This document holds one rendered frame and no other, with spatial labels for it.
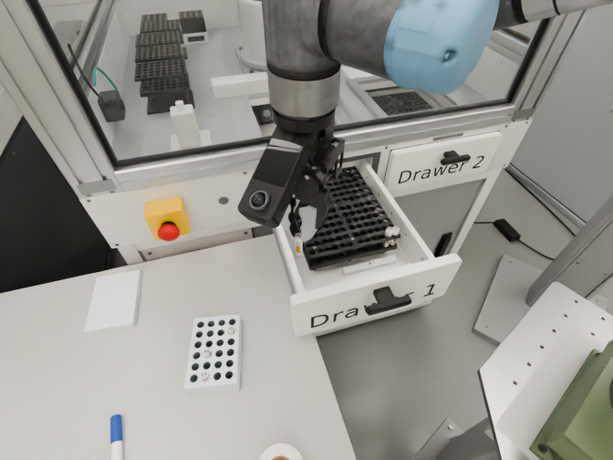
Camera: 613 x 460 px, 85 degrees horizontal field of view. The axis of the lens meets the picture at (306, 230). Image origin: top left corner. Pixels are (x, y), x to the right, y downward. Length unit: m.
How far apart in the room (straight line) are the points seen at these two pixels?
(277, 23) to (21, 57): 0.40
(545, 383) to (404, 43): 0.63
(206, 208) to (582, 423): 0.72
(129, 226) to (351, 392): 1.01
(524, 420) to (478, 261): 1.29
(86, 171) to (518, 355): 0.84
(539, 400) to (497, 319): 1.00
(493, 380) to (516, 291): 1.15
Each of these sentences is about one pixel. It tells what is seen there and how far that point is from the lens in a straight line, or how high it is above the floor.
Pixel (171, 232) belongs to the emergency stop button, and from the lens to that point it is 0.70.
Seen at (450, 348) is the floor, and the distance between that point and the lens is 1.60.
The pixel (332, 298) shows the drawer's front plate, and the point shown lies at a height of 0.92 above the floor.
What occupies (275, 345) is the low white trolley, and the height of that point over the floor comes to 0.76.
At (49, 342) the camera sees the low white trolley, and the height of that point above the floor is 0.76.
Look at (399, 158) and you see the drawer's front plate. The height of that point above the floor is 0.92.
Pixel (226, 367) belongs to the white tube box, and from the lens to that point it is 0.62.
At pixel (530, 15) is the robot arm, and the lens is 0.39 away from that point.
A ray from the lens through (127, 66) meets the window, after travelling 0.63.
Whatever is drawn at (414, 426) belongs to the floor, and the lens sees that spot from 1.45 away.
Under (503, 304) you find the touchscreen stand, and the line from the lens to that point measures 1.77.
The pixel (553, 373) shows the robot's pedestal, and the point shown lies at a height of 0.76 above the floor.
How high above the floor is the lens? 1.36
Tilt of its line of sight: 47 degrees down
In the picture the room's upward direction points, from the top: straight up
